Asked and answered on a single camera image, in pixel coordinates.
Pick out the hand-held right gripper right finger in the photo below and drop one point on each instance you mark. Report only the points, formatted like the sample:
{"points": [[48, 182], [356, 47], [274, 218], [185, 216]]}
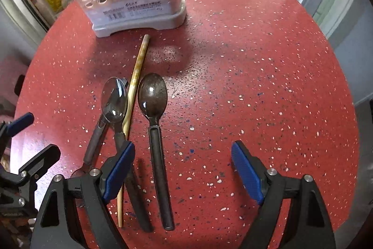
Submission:
{"points": [[247, 170]]}

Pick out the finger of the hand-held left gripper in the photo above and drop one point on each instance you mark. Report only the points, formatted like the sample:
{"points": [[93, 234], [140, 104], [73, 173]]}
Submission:
{"points": [[43, 158], [22, 122]]}

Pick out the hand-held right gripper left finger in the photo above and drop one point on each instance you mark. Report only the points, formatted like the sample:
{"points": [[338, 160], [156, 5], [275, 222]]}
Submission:
{"points": [[119, 170]]}

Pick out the plain wooden chopstick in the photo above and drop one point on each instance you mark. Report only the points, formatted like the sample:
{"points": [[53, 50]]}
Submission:
{"points": [[137, 74]]}

